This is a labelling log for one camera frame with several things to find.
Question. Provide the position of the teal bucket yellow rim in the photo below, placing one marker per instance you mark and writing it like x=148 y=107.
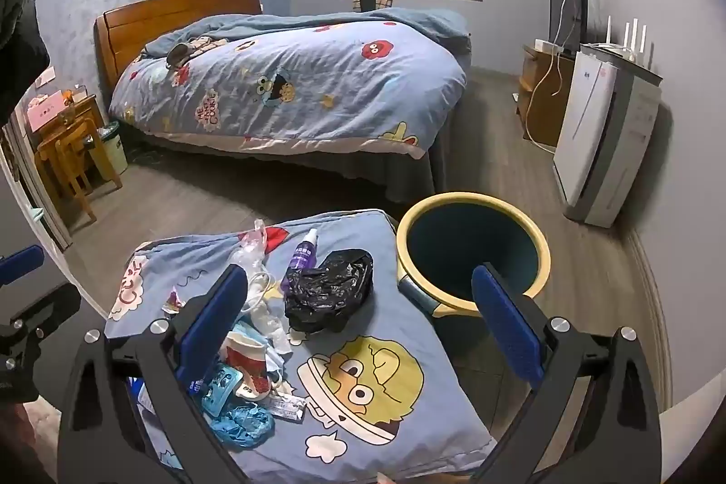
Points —
x=454 y=234

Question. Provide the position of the blue snack packet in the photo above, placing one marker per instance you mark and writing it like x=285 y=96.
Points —
x=218 y=390

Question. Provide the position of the white router with antennas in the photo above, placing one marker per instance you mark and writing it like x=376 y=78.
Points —
x=627 y=47

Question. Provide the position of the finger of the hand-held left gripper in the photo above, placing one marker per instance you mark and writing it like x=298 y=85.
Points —
x=48 y=302
x=22 y=260

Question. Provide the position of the wooden chair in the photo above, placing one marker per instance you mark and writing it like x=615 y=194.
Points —
x=68 y=161

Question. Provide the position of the clear plastic wrapper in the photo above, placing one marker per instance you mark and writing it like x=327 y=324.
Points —
x=249 y=248

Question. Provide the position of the black flat monitor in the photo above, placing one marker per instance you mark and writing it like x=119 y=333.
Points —
x=567 y=10

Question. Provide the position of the white wall switch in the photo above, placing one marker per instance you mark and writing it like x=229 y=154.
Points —
x=45 y=77

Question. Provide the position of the dark hanging jacket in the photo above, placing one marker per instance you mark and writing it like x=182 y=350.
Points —
x=20 y=30

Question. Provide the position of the plain blue blanket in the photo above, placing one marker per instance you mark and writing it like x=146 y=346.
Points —
x=351 y=22

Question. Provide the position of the white tissue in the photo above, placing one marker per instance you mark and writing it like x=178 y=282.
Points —
x=266 y=325

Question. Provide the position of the small green white bin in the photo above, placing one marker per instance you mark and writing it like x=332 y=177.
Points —
x=110 y=149

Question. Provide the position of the white grey air purifier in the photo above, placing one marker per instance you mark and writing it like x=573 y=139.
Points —
x=590 y=138

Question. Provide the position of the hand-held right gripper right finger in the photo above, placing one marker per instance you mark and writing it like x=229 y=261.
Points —
x=507 y=331

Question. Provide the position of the bed with blue quilt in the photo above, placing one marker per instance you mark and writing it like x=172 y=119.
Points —
x=317 y=81

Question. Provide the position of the wooden bedside table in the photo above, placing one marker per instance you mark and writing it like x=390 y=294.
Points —
x=85 y=108

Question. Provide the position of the wooden cabinet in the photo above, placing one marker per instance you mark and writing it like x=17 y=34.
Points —
x=547 y=115

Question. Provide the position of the small white box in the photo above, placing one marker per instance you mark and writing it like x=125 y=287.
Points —
x=545 y=44

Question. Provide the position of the purple spray bottle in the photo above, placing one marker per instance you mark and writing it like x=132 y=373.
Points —
x=303 y=257

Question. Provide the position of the silver purple candy wrapper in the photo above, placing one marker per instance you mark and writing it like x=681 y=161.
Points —
x=289 y=403

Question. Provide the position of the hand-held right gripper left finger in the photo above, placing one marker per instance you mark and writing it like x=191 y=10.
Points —
x=215 y=317

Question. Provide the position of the small pink candy wrapper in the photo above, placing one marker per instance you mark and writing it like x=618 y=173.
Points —
x=174 y=302

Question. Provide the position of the red white paper cup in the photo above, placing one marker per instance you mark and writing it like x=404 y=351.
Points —
x=247 y=362

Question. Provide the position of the black plastic bag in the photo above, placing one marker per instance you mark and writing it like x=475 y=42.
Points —
x=329 y=291

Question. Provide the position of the blue face mask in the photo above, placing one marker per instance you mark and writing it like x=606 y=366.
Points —
x=278 y=356

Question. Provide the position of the pink flat box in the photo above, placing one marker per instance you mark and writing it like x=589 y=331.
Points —
x=48 y=110

